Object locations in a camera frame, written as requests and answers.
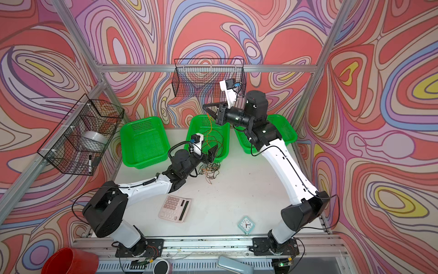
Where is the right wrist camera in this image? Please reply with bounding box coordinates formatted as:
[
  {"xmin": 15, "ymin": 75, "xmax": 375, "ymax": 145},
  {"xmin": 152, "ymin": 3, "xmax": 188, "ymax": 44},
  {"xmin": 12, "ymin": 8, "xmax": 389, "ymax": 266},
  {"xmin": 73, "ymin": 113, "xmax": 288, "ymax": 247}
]
[{"xmin": 220, "ymin": 78, "xmax": 242, "ymax": 109}]

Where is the black wire wall basket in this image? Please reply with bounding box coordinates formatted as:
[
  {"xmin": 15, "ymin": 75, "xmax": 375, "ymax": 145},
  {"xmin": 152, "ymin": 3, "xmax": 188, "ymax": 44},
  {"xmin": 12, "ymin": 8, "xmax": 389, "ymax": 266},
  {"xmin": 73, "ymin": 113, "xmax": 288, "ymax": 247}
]
[
  {"xmin": 38, "ymin": 95, "xmax": 124, "ymax": 176},
  {"xmin": 172, "ymin": 57, "xmax": 246, "ymax": 102}
]

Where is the orange cable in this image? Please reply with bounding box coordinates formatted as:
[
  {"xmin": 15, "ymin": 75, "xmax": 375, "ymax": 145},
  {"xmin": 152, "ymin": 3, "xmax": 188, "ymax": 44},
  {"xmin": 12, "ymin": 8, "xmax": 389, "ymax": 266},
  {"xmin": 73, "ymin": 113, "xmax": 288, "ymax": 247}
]
[{"xmin": 200, "ymin": 114, "xmax": 223, "ymax": 184}]

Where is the black wire wall basket left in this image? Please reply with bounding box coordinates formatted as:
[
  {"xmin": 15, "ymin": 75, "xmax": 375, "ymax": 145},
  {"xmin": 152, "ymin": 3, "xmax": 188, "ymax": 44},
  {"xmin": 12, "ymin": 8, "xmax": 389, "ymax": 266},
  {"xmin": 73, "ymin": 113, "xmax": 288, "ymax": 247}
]
[{"xmin": 38, "ymin": 95, "xmax": 124, "ymax": 176}]

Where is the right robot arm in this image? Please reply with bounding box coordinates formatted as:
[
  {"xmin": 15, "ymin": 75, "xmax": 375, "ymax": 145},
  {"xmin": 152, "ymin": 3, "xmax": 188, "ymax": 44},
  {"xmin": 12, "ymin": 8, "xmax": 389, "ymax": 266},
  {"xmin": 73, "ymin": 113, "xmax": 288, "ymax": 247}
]
[{"xmin": 203, "ymin": 91, "xmax": 331, "ymax": 248}]

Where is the red plastic bowl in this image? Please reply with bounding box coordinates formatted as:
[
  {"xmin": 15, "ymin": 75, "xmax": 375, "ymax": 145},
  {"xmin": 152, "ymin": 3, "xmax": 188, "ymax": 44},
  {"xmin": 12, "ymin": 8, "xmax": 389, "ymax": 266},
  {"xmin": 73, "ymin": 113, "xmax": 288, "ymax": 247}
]
[{"xmin": 41, "ymin": 248, "xmax": 99, "ymax": 274}]

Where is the grey blue handle object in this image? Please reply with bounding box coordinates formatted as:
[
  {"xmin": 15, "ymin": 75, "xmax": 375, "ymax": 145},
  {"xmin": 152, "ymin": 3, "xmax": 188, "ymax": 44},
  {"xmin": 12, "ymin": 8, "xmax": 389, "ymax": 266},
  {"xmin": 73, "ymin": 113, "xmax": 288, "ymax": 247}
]
[{"xmin": 217, "ymin": 256, "xmax": 254, "ymax": 274}]

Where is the black wire wall basket back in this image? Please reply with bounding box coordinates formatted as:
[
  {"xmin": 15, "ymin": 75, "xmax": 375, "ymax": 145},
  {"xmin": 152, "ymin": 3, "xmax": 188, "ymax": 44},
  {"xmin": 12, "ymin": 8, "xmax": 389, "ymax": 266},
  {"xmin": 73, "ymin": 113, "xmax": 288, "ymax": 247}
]
[{"xmin": 172, "ymin": 57, "xmax": 246, "ymax": 102}]

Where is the left green plastic basket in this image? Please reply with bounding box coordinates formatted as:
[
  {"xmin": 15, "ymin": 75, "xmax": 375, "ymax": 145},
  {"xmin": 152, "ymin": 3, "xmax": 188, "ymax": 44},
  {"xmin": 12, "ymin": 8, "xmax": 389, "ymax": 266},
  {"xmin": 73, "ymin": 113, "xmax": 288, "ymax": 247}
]
[{"xmin": 120, "ymin": 116, "xmax": 170, "ymax": 169}]

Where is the pink calculator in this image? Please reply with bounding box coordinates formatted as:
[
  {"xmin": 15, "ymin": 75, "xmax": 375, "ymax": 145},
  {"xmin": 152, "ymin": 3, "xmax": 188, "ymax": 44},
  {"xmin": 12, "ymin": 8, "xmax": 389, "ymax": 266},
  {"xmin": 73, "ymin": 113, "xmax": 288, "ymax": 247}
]
[{"xmin": 158, "ymin": 195, "xmax": 192, "ymax": 223}]

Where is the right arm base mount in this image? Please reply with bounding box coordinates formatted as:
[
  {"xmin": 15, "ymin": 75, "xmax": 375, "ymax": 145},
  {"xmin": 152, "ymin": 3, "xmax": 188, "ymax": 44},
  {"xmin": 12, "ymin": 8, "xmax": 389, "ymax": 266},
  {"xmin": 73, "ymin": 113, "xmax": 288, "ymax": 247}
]
[{"xmin": 249, "ymin": 237, "xmax": 300, "ymax": 258}]

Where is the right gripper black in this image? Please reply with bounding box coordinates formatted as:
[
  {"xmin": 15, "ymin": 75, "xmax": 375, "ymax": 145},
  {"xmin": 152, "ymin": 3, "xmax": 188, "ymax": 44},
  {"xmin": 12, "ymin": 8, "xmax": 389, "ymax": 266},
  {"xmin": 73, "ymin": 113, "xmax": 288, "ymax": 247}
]
[{"xmin": 203, "ymin": 100, "xmax": 254, "ymax": 129}]

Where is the teal square clock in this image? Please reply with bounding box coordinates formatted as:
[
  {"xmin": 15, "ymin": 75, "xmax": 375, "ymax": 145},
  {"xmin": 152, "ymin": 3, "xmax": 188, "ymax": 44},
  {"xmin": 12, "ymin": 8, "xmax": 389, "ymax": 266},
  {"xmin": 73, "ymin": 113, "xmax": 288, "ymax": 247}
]
[{"xmin": 237, "ymin": 216, "xmax": 255, "ymax": 235}]

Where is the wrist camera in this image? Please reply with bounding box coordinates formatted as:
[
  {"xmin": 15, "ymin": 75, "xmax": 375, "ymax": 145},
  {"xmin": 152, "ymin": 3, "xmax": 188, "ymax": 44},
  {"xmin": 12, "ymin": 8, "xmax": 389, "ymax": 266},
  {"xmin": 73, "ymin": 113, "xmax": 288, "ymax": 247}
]
[
  {"xmin": 189, "ymin": 133, "xmax": 204, "ymax": 157},
  {"xmin": 220, "ymin": 78, "xmax": 242, "ymax": 109}
]

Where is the round black white cup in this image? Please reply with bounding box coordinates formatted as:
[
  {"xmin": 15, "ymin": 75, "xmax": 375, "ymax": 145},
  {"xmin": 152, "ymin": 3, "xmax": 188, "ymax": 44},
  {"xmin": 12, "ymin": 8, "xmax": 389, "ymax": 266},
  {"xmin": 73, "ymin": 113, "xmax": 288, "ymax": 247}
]
[{"xmin": 153, "ymin": 260, "xmax": 172, "ymax": 274}]

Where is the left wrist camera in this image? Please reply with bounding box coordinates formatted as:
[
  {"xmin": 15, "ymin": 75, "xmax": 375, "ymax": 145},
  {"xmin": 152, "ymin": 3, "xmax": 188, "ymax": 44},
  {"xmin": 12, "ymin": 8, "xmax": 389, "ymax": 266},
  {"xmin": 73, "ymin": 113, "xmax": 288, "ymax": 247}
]
[{"xmin": 189, "ymin": 133, "xmax": 204, "ymax": 157}]

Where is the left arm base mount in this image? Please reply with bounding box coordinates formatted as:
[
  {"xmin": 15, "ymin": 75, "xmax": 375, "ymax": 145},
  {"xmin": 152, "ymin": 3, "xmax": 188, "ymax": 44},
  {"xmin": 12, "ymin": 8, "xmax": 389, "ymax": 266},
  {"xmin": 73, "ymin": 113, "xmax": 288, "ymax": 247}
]
[{"xmin": 115, "ymin": 226, "xmax": 164, "ymax": 259}]

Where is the green plastic basket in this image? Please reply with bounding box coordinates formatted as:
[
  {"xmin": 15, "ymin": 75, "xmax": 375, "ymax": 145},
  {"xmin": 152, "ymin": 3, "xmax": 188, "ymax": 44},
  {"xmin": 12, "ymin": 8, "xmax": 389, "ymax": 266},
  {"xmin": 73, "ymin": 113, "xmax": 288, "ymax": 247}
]
[
  {"xmin": 120, "ymin": 116, "xmax": 170, "ymax": 169},
  {"xmin": 235, "ymin": 114, "xmax": 298, "ymax": 154},
  {"xmin": 187, "ymin": 115, "xmax": 230, "ymax": 163}
]

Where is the right green plastic basket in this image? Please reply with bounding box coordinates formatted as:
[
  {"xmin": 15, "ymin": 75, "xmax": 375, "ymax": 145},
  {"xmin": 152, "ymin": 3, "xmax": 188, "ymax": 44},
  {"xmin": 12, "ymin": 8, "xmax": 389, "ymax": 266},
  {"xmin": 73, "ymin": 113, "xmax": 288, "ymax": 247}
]
[{"xmin": 235, "ymin": 114, "xmax": 298, "ymax": 154}]

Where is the red cable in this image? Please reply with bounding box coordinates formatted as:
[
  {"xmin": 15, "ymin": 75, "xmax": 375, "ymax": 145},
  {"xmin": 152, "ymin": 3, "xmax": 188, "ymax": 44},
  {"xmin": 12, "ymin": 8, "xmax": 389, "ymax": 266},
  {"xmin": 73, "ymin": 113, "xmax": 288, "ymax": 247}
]
[{"xmin": 201, "ymin": 129, "xmax": 225, "ymax": 160}]

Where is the middle green plastic basket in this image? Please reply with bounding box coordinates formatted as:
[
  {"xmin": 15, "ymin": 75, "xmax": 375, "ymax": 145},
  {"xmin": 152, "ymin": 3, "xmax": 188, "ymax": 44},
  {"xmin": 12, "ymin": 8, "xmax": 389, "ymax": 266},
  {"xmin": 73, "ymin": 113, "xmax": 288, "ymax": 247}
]
[{"xmin": 187, "ymin": 115, "xmax": 230, "ymax": 163}]

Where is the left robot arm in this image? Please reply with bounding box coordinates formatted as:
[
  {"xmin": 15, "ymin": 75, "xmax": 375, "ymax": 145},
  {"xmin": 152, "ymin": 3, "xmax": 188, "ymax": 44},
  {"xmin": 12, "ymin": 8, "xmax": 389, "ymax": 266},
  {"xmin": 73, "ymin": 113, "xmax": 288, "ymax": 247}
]
[{"xmin": 82, "ymin": 145, "xmax": 219, "ymax": 257}]

